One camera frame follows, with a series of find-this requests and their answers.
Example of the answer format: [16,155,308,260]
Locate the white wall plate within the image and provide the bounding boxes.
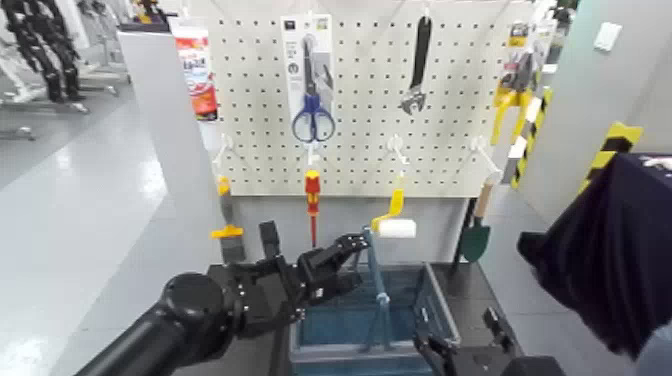
[593,21,624,53]

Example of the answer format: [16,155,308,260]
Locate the black humanoid robot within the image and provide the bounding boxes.
[0,0,86,104]

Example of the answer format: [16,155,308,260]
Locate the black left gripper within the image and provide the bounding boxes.
[229,233,372,338]

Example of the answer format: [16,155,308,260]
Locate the yellow black hazard striped post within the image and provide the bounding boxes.
[577,121,645,197]
[510,86,556,191]

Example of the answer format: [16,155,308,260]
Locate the black pegboard support leg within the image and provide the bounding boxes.
[450,198,478,275]

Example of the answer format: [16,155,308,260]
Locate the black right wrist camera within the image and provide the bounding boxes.
[481,306,517,354]

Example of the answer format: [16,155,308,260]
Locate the blue scissors in white package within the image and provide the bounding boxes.
[280,14,337,146]

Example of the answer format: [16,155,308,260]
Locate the black handled adjustable wrench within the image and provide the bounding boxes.
[398,15,433,117]

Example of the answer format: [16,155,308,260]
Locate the white pegboard panel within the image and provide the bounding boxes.
[207,0,533,200]

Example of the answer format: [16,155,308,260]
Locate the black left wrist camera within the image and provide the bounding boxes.
[258,219,283,260]

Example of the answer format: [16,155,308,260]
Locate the white pegboard hook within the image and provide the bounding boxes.
[385,134,411,177]
[469,135,506,186]
[306,143,325,170]
[211,133,235,170]

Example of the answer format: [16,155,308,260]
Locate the yellow pliers in package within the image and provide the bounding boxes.
[489,20,543,147]

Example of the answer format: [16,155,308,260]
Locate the blue grey plastic crate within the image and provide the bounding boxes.
[288,262,463,376]

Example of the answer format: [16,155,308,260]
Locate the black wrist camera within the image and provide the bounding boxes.
[481,306,517,354]
[258,219,283,260]

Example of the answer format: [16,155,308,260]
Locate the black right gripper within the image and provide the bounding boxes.
[414,333,516,376]

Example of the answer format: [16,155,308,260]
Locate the dark navy cloth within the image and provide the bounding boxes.
[516,152,672,363]

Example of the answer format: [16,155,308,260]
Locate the yellow handled white paint roller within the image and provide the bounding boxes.
[370,187,418,241]

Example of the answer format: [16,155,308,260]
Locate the red and white package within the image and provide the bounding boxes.
[170,18,221,123]

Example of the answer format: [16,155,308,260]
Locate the green trowel with wooden handle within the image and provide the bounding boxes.
[460,180,498,264]

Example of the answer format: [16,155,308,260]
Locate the grey scraper with yellow guard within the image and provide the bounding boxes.
[210,175,248,266]

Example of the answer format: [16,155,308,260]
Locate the white metal robot stand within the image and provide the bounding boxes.
[77,0,134,99]

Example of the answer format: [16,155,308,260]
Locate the red and yellow screwdriver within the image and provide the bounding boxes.
[304,169,323,249]

